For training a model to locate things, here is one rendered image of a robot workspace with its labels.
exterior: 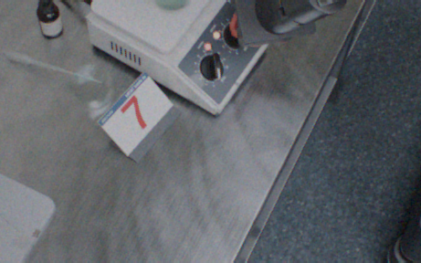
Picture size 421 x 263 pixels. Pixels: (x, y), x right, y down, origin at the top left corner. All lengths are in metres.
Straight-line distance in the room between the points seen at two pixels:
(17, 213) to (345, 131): 1.06
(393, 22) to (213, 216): 1.17
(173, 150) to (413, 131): 1.00
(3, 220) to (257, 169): 0.31
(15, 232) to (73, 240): 0.07
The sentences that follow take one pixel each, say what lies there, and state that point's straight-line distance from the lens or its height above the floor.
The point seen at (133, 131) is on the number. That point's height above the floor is 0.76.
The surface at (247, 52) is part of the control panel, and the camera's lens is 1.14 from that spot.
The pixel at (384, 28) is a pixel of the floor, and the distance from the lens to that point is 2.14.
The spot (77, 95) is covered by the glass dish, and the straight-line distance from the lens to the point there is 1.14.
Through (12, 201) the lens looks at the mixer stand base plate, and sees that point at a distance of 1.09.
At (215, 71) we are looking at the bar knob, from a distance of 1.09.
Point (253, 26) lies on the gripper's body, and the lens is 1.02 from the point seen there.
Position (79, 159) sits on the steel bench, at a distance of 1.11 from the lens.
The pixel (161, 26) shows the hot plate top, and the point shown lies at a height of 0.84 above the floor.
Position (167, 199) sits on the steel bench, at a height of 0.75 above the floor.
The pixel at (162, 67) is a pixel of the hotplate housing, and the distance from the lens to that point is 1.09.
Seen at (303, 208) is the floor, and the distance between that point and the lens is 1.90.
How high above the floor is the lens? 1.76
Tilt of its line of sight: 65 degrees down
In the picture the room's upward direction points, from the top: 5 degrees clockwise
